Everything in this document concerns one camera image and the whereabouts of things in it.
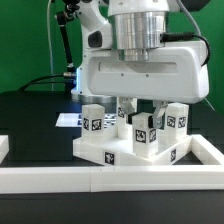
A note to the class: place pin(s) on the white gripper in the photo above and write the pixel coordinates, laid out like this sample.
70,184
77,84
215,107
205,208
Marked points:
175,72

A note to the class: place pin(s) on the white U-shaped fence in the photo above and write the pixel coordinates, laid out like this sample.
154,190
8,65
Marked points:
209,174

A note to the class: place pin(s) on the white square tabletop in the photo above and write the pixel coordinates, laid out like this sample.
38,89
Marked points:
110,149

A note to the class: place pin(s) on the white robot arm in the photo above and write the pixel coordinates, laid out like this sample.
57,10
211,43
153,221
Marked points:
128,53

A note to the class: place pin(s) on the white sheet with AprilTags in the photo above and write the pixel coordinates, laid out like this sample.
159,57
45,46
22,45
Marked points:
75,120

